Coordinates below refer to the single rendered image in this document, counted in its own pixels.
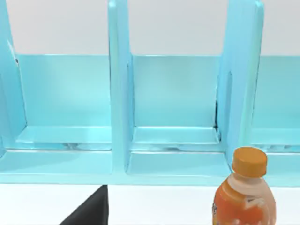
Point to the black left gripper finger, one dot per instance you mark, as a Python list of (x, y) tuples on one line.
[(95, 208)]

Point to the light blue rack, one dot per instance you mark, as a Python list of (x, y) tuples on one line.
[(70, 105)]

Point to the orange bottle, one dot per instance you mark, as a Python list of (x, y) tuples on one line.
[(243, 199)]

